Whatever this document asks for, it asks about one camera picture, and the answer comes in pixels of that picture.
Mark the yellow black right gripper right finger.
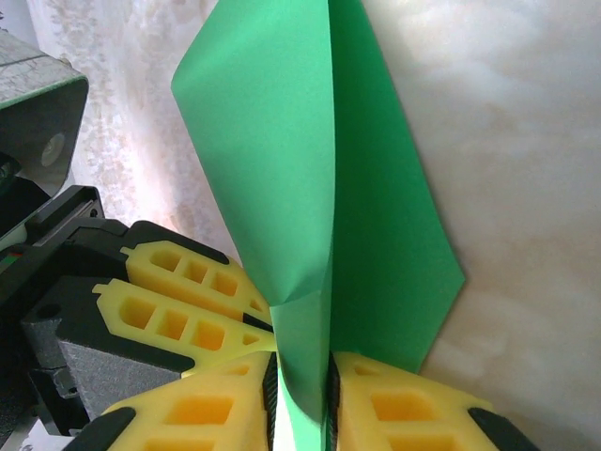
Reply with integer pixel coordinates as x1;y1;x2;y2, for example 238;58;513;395
326;350;542;451

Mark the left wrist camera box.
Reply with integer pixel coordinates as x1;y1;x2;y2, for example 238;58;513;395
0;27;90;198

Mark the green paper sheet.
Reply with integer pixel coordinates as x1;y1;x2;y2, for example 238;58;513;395
169;0;467;451

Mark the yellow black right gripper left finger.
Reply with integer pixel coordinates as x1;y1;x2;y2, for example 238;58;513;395
72;350;280;451

